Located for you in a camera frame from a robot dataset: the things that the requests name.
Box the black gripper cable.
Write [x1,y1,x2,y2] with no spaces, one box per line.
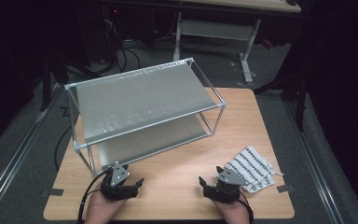
[237,189,255,224]
[76,167,111,224]

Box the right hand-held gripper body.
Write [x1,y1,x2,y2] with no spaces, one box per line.
[202,169,250,204]

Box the grey tape piece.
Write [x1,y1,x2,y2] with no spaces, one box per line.
[41,187,64,198]
[276,184,296,194]

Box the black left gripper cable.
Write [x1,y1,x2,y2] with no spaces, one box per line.
[76,167,111,224]

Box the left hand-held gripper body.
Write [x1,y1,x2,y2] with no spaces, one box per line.
[99,161,138,202]

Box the bundle of black cables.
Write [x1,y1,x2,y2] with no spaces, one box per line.
[99,6,144,78]

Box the black metal stand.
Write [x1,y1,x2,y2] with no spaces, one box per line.
[255,71,309,132]
[40,52,106,113]

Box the metal floor rail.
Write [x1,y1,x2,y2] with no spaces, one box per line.
[283,99,344,224]
[0,83,63,224]

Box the black floor cable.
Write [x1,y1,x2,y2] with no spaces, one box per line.
[53,122,74,172]

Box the grey two-tier metal rack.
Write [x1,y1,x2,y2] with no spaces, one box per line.
[64,56,227,178]

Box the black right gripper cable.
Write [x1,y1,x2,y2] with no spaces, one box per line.
[237,189,255,224]

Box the desk with white legs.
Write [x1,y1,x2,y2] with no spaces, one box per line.
[171,0,302,85]

